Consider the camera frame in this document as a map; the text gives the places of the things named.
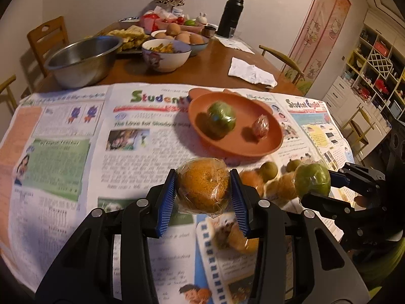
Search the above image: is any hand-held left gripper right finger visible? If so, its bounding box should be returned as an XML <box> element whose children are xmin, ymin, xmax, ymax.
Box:
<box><xmin>228</xmin><ymin>168</ymin><xmax>371</xmax><ymax>304</ymax></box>

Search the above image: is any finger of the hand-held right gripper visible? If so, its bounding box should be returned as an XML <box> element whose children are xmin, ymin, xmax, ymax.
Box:
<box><xmin>327</xmin><ymin>162</ymin><xmax>388</xmax><ymax>197</ymax></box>
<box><xmin>300</xmin><ymin>193</ymin><xmax>358</xmax><ymax>229</ymax></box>

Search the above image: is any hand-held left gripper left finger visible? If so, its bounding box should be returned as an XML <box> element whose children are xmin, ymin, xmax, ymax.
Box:
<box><xmin>35</xmin><ymin>168</ymin><xmax>178</xmax><ymax>304</ymax></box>

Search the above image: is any orange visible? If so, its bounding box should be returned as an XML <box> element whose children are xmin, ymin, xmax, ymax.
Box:
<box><xmin>215</xmin><ymin>215</ymin><xmax>260</xmax><ymax>254</ymax></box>
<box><xmin>265</xmin><ymin>174</ymin><xmax>298</xmax><ymax>201</ymax></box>
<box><xmin>175</xmin><ymin>158</ymin><xmax>231</xmax><ymax>219</ymax></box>
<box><xmin>239</xmin><ymin>170</ymin><xmax>265</xmax><ymax>197</ymax></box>

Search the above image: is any green fruit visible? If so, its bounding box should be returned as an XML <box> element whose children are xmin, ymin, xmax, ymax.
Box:
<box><xmin>294</xmin><ymin>163</ymin><xmax>332</xmax><ymax>197</ymax></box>
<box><xmin>206</xmin><ymin>101</ymin><xmax>237</xmax><ymax>133</ymax></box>

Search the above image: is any orange plate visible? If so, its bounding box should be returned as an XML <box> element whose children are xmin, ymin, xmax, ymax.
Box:
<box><xmin>187</xmin><ymin>88</ymin><xmax>284</xmax><ymax>157</ymax></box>

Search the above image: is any person's right forearm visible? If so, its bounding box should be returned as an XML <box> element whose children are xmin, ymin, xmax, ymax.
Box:
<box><xmin>357</xmin><ymin>237</ymin><xmax>405</xmax><ymax>295</ymax></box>

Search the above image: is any newspaper with balloon picture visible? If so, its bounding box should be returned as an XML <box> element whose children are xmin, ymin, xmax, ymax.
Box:
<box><xmin>272</xmin><ymin>97</ymin><xmax>355</xmax><ymax>238</ymax></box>

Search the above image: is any curved wooden armchair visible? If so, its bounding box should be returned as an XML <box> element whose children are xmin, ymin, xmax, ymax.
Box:
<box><xmin>343</xmin><ymin>108</ymin><xmax>375</xmax><ymax>156</ymax></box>
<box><xmin>0</xmin><ymin>74</ymin><xmax>18</xmax><ymax>111</ymax></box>
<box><xmin>259</xmin><ymin>45</ymin><xmax>306</xmax><ymax>84</ymax></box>

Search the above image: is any wrapped red fruit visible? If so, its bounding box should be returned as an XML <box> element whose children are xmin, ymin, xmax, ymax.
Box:
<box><xmin>251</xmin><ymin>115</ymin><xmax>270</xmax><ymax>139</ymax></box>

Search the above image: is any large colourful newspaper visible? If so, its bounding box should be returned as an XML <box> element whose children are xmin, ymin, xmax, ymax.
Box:
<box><xmin>0</xmin><ymin>84</ymin><xmax>317</xmax><ymax>304</ymax></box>

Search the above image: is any white shelf unit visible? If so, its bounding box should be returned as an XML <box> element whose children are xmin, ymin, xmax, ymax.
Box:
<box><xmin>323</xmin><ymin>9</ymin><xmax>405</xmax><ymax>159</ymax></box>

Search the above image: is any crumpled white napkin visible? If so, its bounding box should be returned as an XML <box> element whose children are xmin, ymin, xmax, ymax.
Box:
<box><xmin>228</xmin><ymin>58</ymin><xmax>278</xmax><ymax>89</ymax></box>

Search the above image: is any white bowl with food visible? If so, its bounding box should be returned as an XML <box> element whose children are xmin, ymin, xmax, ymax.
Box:
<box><xmin>141</xmin><ymin>39</ymin><xmax>192</xmax><ymax>73</ymax></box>

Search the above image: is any pink cartoon door curtain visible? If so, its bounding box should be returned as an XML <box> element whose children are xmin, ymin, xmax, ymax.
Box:
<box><xmin>280</xmin><ymin>0</ymin><xmax>352</xmax><ymax>96</ymax></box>

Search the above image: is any blue enamel bowl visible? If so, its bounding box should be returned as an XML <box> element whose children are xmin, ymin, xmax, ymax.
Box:
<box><xmin>151</xmin><ymin>30</ymin><xmax>210</xmax><ymax>58</ymax></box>

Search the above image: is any white paper sheet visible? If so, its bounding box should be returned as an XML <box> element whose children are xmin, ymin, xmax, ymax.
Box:
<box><xmin>215</xmin><ymin>35</ymin><xmax>255</xmax><ymax>54</ymax></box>

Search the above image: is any stainless steel bowl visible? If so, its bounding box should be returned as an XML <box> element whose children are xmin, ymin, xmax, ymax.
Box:
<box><xmin>44</xmin><ymin>35</ymin><xmax>124</xmax><ymax>90</ymax></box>

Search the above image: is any pile of brown eggs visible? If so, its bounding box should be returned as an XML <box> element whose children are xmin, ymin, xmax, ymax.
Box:
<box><xmin>153</xmin><ymin>23</ymin><xmax>205</xmax><ymax>44</ymax></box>

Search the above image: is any plate of fried flatbread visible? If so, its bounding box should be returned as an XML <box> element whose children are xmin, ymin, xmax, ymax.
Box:
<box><xmin>106</xmin><ymin>25</ymin><xmax>149</xmax><ymax>53</ymax></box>

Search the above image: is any pink plastic basket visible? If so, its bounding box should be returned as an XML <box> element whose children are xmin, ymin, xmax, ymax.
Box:
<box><xmin>156</xmin><ymin>17</ymin><xmax>206</xmax><ymax>34</ymax></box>

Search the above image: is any red snack packet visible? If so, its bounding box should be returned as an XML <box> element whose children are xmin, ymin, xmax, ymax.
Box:
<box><xmin>141</xmin><ymin>11</ymin><xmax>165</xmax><ymax>30</ymax></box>

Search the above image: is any small blue rimmed bowl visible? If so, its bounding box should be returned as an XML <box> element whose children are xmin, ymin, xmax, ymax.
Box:
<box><xmin>118</xmin><ymin>16</ymin><xmax>141</xmax><ymax>29</ymax></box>

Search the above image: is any black thermos flask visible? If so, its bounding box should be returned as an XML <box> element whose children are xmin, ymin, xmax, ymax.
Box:
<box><xmin>217</xmin><ymin>0</ymin><xmax>246</xmax><ymax>39</ymax></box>

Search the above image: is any wooden chair with slotted back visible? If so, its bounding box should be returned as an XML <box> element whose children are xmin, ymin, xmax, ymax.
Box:
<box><xmin>27</xmin><ymin>16</ymin><xmax>70</xmax><ymax>77</ymax></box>

